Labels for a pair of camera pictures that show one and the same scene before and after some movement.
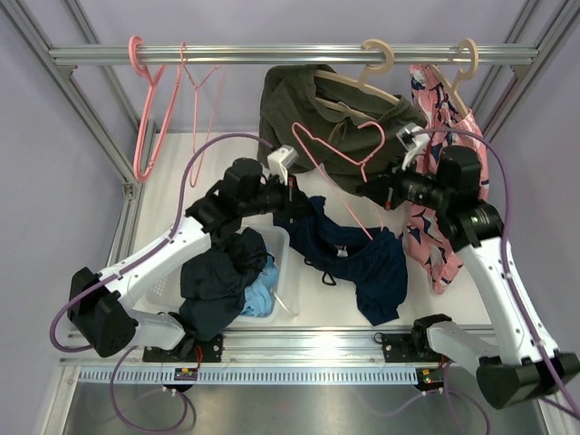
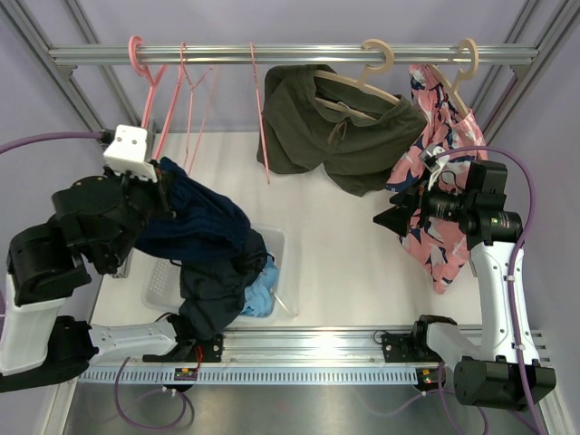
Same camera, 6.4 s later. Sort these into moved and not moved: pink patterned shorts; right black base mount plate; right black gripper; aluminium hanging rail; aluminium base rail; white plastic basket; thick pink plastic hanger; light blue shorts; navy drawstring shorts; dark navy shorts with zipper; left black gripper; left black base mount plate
Moved: left black gripper; right black gripper; navy drawstring shorts
Not moved: pink patterned shorts; white plastic basket; aluminium base rail; light blue shorts; dark navy shorts with zipper; aluminium hanging rail; left black base mount plate; right black base mount plate; thick pink plastic hanger
